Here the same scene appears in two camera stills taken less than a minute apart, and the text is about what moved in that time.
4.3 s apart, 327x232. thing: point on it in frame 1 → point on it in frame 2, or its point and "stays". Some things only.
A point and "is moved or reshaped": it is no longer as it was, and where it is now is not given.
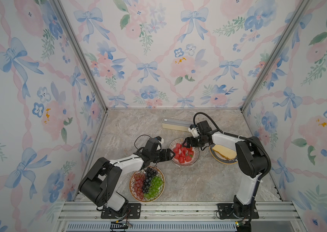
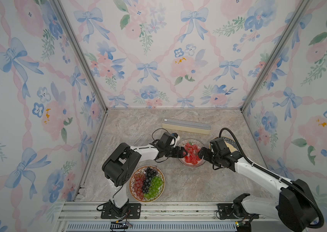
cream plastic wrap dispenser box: (173, 123) stays
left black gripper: (170, 157) → (180, 155)
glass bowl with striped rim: (196, 151) is moved or reshaped
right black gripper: (192, 142) → (205, 156)
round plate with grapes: (132, 188) stays
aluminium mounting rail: (176, 212) stays
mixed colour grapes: (147, 185) stays
